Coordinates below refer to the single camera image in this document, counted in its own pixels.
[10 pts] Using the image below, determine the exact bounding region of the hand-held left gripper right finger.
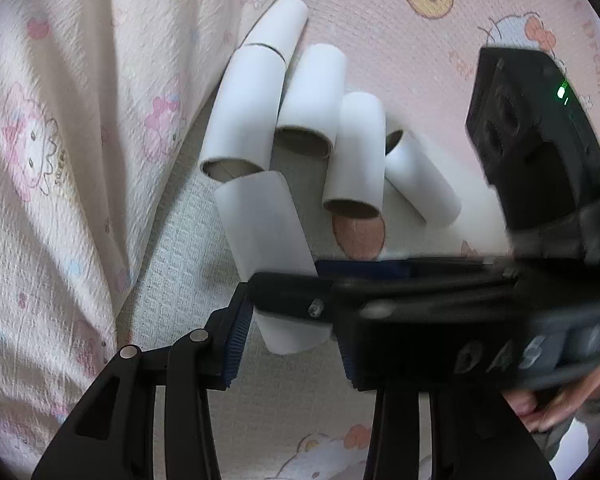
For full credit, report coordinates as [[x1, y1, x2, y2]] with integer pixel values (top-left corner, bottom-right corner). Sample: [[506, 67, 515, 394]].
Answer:
[[340, 340, 556, 480]]

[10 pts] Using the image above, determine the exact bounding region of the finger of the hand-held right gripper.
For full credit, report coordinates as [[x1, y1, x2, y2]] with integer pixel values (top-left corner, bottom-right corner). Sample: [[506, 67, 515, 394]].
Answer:
[[249, 256, 506, 324]]

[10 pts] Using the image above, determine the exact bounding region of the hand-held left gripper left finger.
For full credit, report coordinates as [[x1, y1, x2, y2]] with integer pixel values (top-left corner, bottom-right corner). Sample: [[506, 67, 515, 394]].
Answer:
[[32, 282, 255, 480]]

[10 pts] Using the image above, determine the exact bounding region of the white cardboard tube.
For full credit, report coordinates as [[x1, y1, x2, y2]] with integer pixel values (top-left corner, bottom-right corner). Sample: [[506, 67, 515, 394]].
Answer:
[[214, 170, 333, 356]]

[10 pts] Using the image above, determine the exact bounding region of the pile of white tubes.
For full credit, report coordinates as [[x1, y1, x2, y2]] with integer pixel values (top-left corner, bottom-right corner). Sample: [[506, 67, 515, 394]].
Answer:
[[200, 0, 463, 226]]

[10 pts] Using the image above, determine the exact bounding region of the person's right hand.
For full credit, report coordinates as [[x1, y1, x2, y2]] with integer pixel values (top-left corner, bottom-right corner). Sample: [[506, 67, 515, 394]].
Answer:
[[512, 345, 600, 433]]

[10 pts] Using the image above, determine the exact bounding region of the pink cat printed mat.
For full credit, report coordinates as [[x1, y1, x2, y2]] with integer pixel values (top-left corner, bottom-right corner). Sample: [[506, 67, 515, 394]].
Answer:
[[112, 0, 600, 480]]

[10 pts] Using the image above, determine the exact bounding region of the pink cartoon-print blanket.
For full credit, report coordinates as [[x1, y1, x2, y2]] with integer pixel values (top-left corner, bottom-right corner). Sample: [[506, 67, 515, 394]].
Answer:
[[0, 0, 296, 461]]

